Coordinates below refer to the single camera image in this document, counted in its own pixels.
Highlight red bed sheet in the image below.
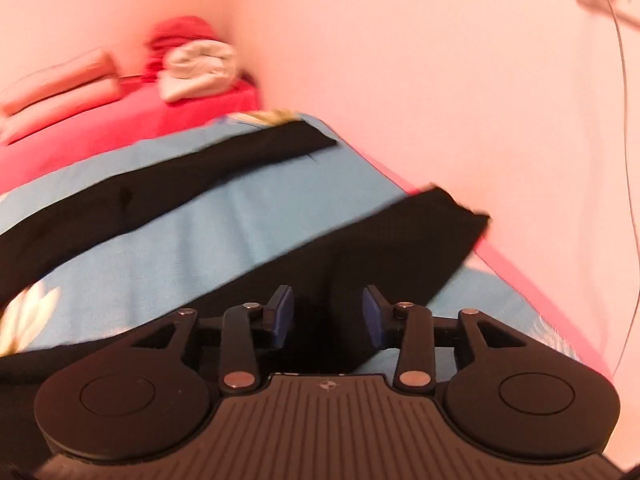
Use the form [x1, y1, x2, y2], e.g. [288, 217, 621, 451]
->
[0, 72, 615, 382]

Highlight blue floral bed sheet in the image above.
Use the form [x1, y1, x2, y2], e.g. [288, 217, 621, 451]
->
[0, 110, 586, 376]

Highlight folded white cloth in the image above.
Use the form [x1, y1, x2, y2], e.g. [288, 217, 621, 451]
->
[159, 40, 239, 104]

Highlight thin white cable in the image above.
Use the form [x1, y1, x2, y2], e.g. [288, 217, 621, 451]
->
[590, 0, 640, 378]

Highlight black pants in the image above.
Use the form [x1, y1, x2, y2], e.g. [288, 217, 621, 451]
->
[0, 121, 493, 480]

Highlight folded pink blanket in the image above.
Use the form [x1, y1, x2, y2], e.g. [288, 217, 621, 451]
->
[0, 47, 121, 116]
[0, 77, 126, 147]

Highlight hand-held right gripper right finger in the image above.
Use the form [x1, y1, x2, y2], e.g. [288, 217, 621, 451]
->
[362, 284, 528, 393]

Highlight folded red cloth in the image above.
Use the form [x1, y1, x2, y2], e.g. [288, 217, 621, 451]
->
[145, 49, 173, 84]
[146, 16, 217, 53]

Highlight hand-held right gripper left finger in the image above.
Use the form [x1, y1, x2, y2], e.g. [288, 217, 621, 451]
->
[131, 285, 296, 393]

